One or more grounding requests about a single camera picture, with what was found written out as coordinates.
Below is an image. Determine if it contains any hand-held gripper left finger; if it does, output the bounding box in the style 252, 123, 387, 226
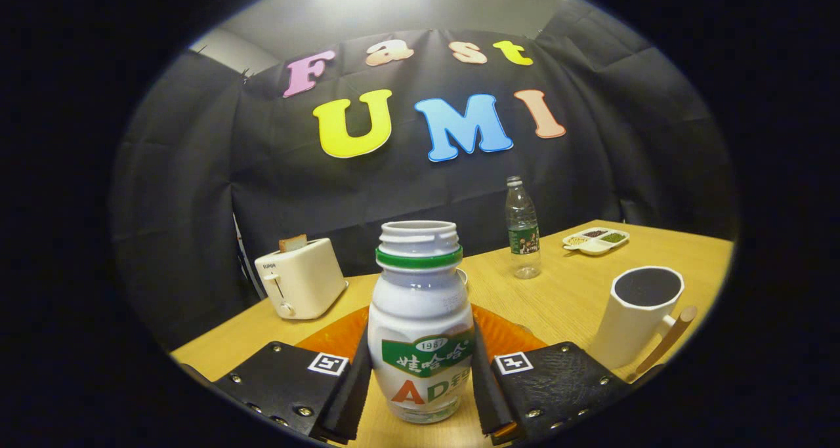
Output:
211, 306, 373, 445

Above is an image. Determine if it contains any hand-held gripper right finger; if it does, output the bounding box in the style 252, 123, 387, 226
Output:
471, 304, 634, 445

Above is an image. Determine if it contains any white juice bottle green ring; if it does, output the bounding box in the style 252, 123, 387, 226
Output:
367, 220, 475, 424

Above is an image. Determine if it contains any white cup wooden handle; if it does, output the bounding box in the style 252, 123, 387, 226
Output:
586, 266, 698, 378

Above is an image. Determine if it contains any clear plastic water bottle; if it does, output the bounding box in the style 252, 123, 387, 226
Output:
505, 176, 542, 279

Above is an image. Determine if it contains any wooden table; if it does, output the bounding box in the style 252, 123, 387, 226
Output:
171, 220, 734, 448

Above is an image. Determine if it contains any white toaster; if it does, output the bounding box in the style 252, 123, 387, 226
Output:
255, 238, 349, 320

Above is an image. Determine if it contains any white divided dish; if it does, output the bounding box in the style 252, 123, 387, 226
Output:
562, 227, 631, 256

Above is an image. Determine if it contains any black backdrop cloth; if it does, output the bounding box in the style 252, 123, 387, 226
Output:
110, 0, 739, 350

